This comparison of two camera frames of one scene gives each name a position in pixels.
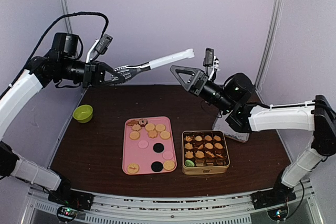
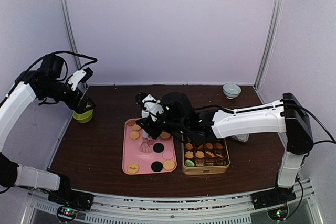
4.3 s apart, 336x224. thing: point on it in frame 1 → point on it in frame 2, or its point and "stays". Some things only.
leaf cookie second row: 188,146 stays
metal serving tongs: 122,73 → 146,142
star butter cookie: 211,154 stays
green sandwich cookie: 188,162 stays
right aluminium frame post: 276,22 stays
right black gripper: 202,76 → 148,125
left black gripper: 91,75 → 79,108
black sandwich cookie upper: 158,147 stays
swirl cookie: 199,154 stays
